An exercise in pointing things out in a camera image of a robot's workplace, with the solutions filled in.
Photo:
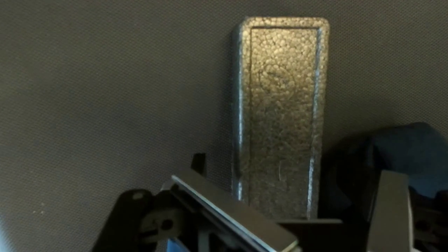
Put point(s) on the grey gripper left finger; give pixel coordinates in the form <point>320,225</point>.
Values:
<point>239,214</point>

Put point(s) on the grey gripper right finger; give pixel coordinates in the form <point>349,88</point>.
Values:
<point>393,214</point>

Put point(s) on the grey felt board duster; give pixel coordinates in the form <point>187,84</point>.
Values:
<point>281,116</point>

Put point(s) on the dark blue cloth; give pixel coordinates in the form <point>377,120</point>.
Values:
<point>414,154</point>

